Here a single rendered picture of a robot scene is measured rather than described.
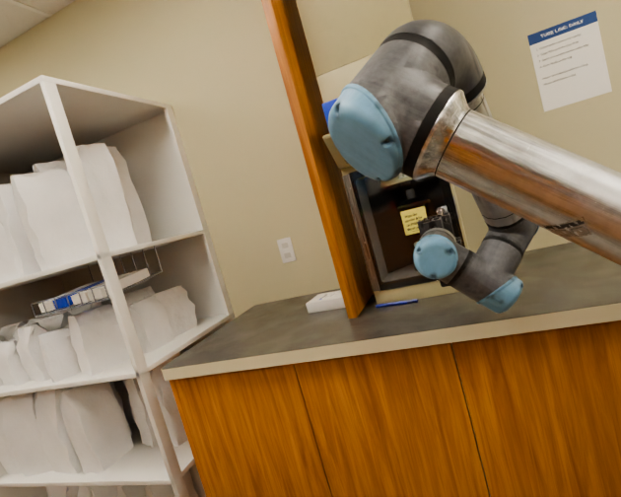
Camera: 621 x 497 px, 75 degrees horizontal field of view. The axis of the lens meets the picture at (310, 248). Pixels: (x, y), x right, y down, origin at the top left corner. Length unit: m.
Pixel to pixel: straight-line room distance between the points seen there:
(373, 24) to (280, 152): 0.74
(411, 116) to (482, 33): 1.33
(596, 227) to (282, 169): 1.53
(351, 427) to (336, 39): 1.16
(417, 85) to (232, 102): 1.56
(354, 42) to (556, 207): 1.01
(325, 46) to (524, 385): 1.11
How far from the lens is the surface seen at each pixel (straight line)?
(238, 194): 1.99
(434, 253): 0.74
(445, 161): 0.50
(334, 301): 1.48
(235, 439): 1.48
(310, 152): 1.29
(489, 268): 0.78
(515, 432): 1.23
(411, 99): 0.50
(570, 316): 1.09
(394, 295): 1.37
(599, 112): 1.81
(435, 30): 0.59
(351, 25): 1.41
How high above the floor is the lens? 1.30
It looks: 5 degrees down
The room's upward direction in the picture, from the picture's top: 16 degrees counter-clockwise
